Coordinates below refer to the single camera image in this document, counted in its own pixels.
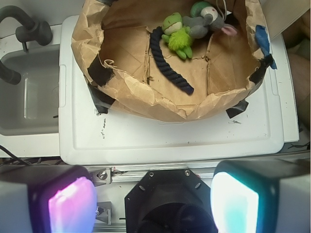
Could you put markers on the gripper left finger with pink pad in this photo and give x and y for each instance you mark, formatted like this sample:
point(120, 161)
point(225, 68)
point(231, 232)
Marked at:
point(46, 199)

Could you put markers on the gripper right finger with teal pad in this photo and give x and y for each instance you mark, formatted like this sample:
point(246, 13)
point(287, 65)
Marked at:
point(262, 196)

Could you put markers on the white plastic bin lid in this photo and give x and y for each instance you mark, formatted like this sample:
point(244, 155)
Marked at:
point(117, 138)

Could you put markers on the grey sink basin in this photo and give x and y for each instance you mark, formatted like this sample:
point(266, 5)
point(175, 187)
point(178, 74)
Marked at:
point(31, 107)

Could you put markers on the dark grey faucet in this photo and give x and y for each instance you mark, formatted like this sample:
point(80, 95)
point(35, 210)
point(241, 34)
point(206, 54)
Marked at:
point(31, 29)

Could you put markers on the brown paper bag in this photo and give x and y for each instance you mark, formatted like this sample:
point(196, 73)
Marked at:
point(117, 45)

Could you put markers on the green frog plush toy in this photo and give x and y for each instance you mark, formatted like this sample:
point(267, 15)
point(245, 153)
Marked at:
point(176, 35)

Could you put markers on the grey mouse plush toy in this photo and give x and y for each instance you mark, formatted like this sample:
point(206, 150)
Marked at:
point(208, 20)

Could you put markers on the metal corner bracket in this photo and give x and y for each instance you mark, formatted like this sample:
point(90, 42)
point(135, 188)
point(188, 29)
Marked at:
point(103, 212)

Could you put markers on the aluminium frame rail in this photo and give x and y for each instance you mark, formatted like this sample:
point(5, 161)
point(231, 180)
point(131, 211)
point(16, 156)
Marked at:
point(121, 174)

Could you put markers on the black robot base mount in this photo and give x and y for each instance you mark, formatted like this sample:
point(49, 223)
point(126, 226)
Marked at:
point(169, 201)

